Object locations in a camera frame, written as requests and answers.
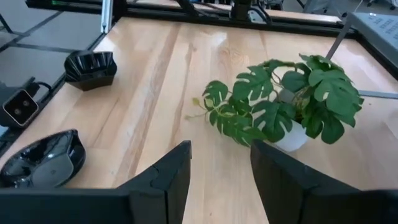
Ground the green plant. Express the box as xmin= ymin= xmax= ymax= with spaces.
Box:
xmin=185 ymin=53 xmax=365 ymax=153

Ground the black table-level camera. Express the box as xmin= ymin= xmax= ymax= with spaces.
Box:
xmin=0 ymin=76 xmax=53 ymax=128

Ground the grey perforated metal shelf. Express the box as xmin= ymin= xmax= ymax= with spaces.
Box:
xmin=325 ymin=11 xmax=398 ymax=100

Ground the silver aluminium post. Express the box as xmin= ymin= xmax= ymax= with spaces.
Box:
xmin=101 ymin=0 xmax=114 ymax=34

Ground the black wavy square plate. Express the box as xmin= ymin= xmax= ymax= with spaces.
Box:
xmin=63 ymin=50 xmax=118 ymax=92

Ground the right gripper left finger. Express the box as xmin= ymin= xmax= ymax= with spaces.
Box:
xmin=0 ymin=139 xmax=193 ymax=224

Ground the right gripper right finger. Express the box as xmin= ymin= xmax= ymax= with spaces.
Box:
xmin=250 ymin=139 xmax=398 ymax=224

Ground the black leaf shaped plate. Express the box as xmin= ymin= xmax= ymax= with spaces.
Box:
xmin=0 ymin=129 xmax=87 ymax=189

